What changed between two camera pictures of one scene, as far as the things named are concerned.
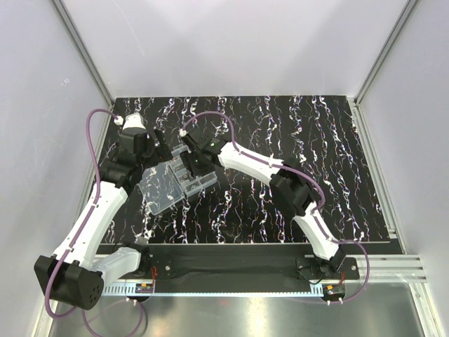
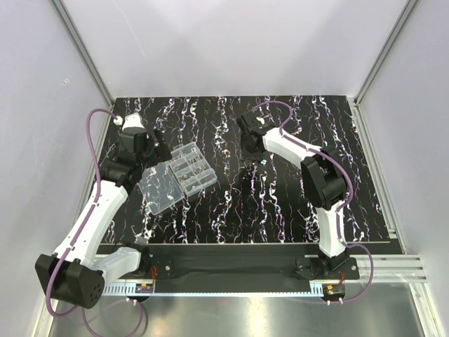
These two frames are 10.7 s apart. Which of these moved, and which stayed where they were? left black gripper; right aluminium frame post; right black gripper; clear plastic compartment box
Moved: right black gripper
Stayed: right aluminium frame post; left black gripper; clear plastic compartment box
